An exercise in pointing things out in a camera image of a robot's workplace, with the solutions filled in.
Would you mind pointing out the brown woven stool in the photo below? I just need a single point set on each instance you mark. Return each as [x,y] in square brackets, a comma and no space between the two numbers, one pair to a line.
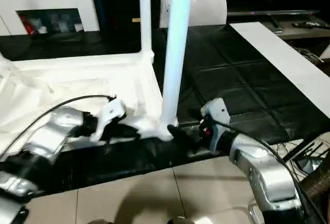
[318,182]

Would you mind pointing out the black cabinet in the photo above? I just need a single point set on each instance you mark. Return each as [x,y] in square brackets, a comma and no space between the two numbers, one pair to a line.
[118,5]

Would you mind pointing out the white cabinet with glass doors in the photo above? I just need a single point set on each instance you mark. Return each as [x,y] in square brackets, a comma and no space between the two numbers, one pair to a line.
[51,2]

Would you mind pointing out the small tan label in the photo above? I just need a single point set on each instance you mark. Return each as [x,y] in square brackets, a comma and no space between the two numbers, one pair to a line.
[136,20]

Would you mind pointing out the white plastic table top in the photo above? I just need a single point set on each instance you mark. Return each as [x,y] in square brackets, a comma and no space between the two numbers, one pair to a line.
[64,85]

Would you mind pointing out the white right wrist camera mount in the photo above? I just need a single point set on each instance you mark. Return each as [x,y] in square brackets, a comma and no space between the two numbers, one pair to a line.
[219,116]

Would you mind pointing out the white flat board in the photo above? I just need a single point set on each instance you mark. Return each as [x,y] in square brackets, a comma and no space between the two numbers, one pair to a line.
[283,59]

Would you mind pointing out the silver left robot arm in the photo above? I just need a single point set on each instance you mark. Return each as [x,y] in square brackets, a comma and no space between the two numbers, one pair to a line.
[51,136]

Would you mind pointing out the black table mat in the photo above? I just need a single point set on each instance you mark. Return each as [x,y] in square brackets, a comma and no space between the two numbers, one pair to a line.
[245,79]

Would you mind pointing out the grey stand base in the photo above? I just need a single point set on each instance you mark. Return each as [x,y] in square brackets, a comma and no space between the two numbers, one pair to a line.
[310,164]

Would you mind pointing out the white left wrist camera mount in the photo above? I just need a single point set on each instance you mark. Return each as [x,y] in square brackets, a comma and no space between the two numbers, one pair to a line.
[111,116]

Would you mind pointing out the black remote control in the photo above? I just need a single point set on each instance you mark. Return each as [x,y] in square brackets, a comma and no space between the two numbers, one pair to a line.
[309,24]

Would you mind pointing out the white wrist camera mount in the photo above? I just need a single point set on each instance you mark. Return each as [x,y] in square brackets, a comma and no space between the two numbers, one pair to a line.
[219,116]
[111,116]

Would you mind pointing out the dark low tv bench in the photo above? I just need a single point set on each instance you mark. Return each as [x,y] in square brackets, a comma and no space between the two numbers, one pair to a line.
[304,32]

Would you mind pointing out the black stand leg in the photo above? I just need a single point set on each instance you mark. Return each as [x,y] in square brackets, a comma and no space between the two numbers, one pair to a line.
[304,150]

